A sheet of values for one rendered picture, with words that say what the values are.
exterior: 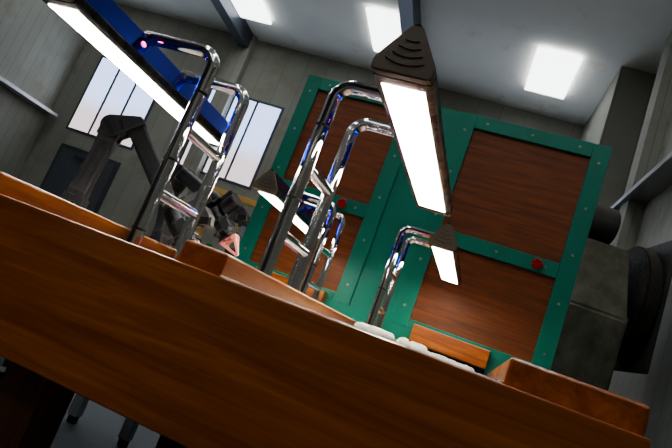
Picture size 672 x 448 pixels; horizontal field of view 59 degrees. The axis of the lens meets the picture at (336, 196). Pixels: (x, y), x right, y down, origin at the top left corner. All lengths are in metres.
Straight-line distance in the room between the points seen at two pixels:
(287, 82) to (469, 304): 9.04
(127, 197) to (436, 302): 9.40
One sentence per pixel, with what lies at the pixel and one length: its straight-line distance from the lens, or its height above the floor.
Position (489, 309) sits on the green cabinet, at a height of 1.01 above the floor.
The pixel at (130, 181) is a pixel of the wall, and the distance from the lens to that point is 11.47.
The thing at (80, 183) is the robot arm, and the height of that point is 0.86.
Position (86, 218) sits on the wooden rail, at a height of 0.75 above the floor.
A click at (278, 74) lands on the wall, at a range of 11.24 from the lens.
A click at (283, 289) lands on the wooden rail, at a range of 0.83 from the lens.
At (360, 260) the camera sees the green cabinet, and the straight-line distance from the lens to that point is 2.47.
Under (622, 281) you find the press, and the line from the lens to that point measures 4.64.
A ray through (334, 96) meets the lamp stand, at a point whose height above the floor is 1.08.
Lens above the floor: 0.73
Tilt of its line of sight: 12 degrees up
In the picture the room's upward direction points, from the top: 21 degrees clockwise
